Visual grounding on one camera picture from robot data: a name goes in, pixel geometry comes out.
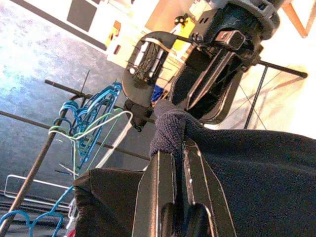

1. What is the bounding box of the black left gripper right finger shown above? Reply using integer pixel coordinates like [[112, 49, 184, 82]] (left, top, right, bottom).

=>
[[182, 137, 237, 237]]

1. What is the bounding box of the navy blue garment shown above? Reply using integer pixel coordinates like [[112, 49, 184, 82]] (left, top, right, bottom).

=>
[[73, 98, 316, 237]]

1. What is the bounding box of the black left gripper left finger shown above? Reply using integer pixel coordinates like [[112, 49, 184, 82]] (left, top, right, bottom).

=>
[[132, 149, 183, 237]]

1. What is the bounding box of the light wooden leg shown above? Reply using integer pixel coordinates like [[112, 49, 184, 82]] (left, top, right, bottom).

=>
[[281, 0, 316, 39]]

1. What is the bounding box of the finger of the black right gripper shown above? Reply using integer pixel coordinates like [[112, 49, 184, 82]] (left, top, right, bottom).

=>
[[187, 55, 244, 125], [170, 46, 215, 112]]

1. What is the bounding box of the black folding chair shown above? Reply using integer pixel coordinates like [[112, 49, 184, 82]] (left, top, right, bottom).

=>
[[122, 31, 309, 133]]

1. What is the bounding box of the black metal clothes rack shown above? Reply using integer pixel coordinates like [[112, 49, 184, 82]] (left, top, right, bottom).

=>
[[0, 71, 158, 237]]

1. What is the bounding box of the pale green wire hanger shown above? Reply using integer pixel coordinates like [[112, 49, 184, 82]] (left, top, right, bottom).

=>
[[49, 107, 124, 173]]

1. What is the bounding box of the white wire hanger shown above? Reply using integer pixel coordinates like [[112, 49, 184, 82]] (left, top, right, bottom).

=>
[[48, 110, 134, 178]]

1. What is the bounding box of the black and white strapped bundle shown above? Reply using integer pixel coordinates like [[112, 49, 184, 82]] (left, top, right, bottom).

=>
[[133, 40, 166, 81]]

